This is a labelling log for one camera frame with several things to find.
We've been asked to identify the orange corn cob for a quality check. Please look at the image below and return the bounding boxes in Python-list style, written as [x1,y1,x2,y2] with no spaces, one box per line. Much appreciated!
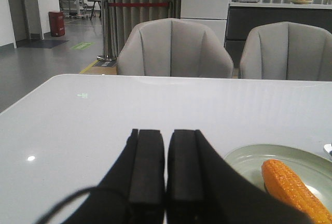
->
[261,159,331,223]

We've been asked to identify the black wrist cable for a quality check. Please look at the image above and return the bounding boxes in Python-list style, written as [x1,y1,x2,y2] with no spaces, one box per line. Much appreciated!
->
[36,186,109,224]

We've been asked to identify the dark grey counter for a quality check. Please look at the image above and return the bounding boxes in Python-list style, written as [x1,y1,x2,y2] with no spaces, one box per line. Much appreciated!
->
[225,2,331,68]

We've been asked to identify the pale green plate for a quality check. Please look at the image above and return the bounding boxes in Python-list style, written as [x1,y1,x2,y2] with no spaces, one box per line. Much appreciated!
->
[225,144,331,211]

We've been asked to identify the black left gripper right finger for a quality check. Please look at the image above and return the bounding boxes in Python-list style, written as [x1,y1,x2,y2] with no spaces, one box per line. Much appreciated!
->
[165,129,262,224]

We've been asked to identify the chrome stanchion post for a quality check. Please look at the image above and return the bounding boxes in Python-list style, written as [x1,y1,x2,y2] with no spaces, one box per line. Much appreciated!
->
[96,0,116,62]

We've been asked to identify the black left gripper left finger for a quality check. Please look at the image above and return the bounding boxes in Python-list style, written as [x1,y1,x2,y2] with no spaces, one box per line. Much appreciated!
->
[98,129,165,224]

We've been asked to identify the red barrier belt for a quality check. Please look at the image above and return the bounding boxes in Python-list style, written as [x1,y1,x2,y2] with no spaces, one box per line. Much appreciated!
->
[108,2,170,7]

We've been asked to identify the red trash bin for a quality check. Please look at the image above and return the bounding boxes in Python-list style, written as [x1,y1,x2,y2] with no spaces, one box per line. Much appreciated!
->
[49,11,65,37]

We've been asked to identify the white drawer cabinet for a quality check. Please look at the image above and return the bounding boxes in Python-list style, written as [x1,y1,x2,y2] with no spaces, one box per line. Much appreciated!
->
[181,0,230,43]

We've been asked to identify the left grey armchair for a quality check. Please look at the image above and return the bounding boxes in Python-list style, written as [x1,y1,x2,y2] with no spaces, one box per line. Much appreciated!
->
[117,18,233,78]

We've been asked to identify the right grey armchair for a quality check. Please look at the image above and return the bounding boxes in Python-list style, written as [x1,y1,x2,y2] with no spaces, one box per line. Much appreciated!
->
[239,22,331,81]

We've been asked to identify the grey armchair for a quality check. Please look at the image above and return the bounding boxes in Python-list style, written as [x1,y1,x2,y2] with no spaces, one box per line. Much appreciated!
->
[239,22,331,81]
[117,18,233,78]

